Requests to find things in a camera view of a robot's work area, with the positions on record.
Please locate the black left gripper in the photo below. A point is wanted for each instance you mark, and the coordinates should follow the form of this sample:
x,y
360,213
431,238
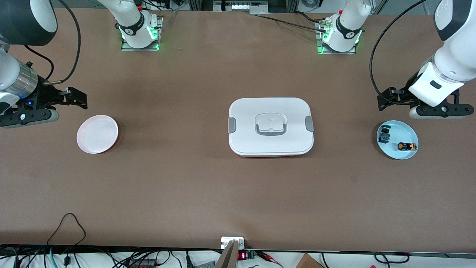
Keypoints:
x,y
403,94

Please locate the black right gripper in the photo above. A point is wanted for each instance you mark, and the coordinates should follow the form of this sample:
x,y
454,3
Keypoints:
x,y
45,95

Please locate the orange black push switch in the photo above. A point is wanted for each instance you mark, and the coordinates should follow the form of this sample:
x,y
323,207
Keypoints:
x,y
410,146

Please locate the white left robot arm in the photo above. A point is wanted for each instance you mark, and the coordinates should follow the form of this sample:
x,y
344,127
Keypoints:
x,y
452,63

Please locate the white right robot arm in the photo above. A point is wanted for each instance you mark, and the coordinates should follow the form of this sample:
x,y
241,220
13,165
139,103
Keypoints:
x,y
134,31

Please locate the light blue round plate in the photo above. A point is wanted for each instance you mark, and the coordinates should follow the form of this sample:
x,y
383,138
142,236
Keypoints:
x,y
399,130

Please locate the small blue black component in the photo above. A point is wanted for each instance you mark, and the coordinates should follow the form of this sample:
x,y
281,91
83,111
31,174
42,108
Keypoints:
x,y
383,137

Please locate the pink round plate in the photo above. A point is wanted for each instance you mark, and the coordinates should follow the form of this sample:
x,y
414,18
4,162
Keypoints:
x,y
97,134

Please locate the white lunch box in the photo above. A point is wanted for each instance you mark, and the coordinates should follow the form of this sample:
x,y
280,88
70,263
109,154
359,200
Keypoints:
x,y
271,145

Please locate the white power strip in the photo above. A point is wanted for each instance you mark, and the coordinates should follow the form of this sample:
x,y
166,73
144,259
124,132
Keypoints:
x,y
249,6

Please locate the black power strip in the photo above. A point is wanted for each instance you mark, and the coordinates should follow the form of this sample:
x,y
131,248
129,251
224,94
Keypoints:
x,y
143,265

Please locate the brown cardboard box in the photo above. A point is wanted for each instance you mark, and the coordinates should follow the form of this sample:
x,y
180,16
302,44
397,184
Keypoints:
x,y
308,262

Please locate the black plug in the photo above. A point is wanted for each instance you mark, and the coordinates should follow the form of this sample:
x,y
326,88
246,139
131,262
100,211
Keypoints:
x,y
189,260

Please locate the red clip leads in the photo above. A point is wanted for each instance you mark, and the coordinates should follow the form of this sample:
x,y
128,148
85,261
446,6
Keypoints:
x,y
266,256

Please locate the red digit display board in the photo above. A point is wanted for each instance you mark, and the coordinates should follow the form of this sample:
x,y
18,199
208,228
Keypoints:
x,y
242,255

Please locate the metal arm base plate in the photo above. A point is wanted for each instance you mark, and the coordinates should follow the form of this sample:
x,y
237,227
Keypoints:
x,y
334,53
128,48

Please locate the white mount block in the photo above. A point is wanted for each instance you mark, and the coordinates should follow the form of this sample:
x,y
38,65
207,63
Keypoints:
x,y
227,241

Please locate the grey camera beam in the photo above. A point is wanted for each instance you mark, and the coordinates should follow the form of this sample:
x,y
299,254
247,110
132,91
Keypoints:
x,y
227,258

